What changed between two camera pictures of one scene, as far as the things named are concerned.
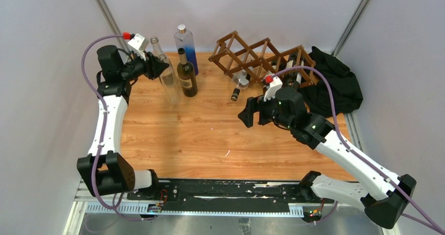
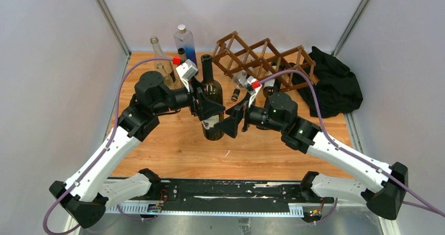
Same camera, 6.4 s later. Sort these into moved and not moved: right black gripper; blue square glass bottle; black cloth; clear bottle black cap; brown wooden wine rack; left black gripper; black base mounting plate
Moved: left black gripper; right black gripper
Not moved: brown wooden wine rack; clear bottle black cap; black cloth; blue square glass bottle; black base mounting plate
